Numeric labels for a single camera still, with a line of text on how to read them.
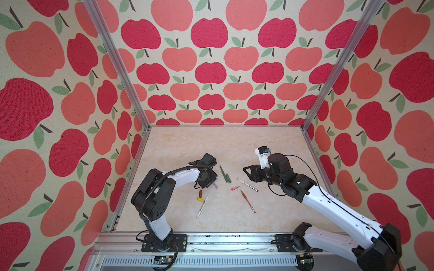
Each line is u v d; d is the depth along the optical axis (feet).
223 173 3.20
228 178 3.14
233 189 2.98
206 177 2.55
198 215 2.69
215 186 3.04
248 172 2.34
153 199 1.54
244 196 2.91
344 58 2.79
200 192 2.97
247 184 3.04
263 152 2.21
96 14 2.32
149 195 1.49
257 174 2.18
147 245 2.41
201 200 2.88
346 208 1.50
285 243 2.35
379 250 1.24
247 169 2.37
